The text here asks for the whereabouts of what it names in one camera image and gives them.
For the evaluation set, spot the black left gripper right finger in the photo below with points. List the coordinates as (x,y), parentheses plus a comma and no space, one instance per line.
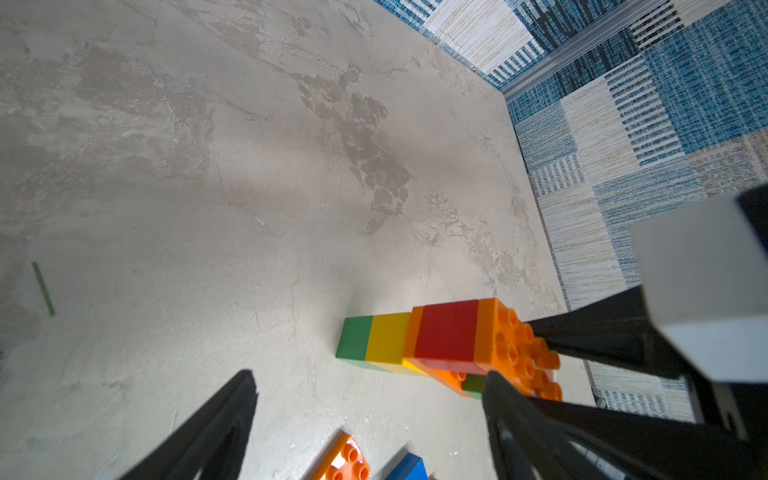
(523,443)

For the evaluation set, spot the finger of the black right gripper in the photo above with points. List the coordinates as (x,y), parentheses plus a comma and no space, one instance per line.
(615,331)
(646,447)

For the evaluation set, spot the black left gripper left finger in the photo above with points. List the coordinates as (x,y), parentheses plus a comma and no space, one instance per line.
(212,443)

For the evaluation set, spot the dark green lego brick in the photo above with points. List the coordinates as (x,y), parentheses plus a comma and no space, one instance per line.
(353,342)

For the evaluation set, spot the blue lego brick centre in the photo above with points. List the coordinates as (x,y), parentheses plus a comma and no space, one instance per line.
(410,467)

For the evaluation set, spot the light green lego brick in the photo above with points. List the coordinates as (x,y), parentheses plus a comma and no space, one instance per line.
(473,385)

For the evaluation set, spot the yellow lego brick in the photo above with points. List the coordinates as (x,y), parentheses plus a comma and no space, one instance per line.
(386,343)

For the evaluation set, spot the red lego brick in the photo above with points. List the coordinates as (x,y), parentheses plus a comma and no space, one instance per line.
(447,337)

